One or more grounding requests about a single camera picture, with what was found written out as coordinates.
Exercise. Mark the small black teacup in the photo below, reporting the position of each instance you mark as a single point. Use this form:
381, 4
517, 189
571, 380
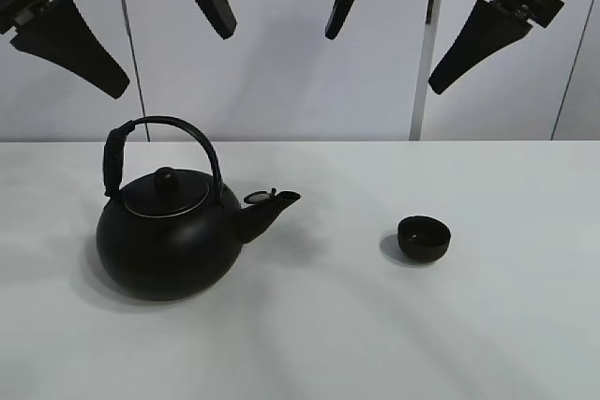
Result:
423, 239

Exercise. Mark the white vertical wall post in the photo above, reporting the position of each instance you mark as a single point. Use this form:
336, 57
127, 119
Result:
424, 69

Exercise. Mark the black cast iron teapot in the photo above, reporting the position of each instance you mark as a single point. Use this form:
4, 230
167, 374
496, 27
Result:
175, 232

